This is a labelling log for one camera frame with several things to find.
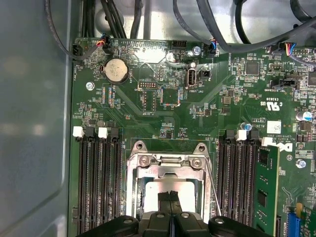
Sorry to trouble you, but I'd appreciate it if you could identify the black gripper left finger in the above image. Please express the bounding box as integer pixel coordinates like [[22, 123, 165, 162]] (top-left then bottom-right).
[[78, 191, 172, 237]]

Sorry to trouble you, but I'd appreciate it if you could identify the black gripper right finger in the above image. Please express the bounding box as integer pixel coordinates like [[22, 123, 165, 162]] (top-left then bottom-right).
[[171, 191, 267, 237]]

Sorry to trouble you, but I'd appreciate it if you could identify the silver CPU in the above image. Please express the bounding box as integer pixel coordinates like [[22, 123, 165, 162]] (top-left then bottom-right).
[[137, 176, 204, 218]]

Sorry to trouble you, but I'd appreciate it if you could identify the thin metal locking lever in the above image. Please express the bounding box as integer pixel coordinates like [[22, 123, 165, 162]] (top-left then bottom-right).
[[203, 157, 223, 217]]

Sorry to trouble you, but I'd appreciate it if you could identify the metal socket cover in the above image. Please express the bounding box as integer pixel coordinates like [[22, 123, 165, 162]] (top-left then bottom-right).
[[126, 152, 213, 218]]

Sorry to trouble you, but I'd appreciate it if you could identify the CPU socket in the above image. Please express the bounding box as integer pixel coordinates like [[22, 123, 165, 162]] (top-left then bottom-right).
[[125, 140, 214, 219]]

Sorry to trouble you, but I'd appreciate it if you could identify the green RAM stick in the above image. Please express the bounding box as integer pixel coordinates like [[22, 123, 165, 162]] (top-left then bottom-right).
[[253, 144, 281, 234]]

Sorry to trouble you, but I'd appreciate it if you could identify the blue expansion slot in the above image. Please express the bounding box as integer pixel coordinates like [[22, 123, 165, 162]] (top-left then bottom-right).
[[286, 211, 302, 237]]

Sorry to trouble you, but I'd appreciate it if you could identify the green motherboard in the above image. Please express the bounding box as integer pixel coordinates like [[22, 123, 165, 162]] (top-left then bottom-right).
[[70, 37, 316, 237]]

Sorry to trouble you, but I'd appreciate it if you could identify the internal USB port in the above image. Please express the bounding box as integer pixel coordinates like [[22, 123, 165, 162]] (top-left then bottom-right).
[[184, 68, 199, 88]]

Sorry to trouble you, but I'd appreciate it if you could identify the silver coin battery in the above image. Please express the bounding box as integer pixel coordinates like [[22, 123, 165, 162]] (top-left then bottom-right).
[[105, 58, 129, 84]]

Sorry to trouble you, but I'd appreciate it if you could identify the thick black cable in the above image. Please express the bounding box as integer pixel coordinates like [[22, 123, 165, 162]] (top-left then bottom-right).
[[201, 0, 316, 54]]

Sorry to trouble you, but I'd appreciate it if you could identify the thin black fan cable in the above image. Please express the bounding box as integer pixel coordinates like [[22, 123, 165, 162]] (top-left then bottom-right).
[[43, 0, 111, 61]]

